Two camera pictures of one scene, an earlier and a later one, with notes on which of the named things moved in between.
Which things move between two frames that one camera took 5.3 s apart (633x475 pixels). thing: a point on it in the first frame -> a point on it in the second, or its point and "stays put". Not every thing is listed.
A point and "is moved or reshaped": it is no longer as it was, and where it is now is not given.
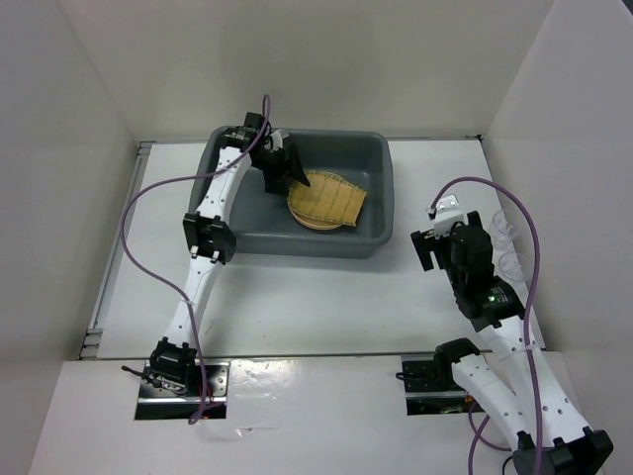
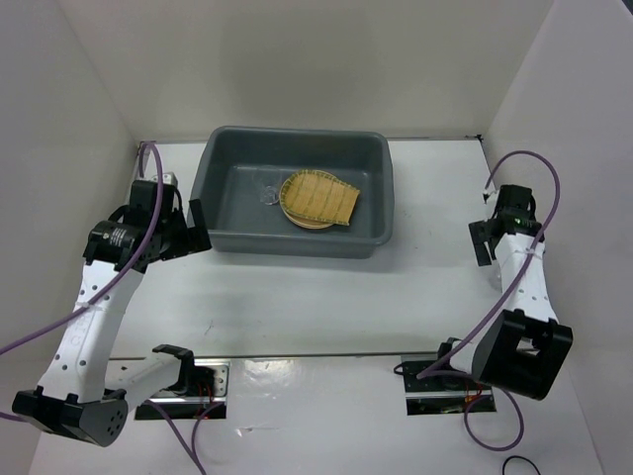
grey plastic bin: [264, 227] stays put
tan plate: [313, 222] is moved or reshaped
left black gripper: [290, 168] -> [193, 238]
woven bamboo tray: [327, 197] stays put
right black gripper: [423, 242] -> [477, 231]
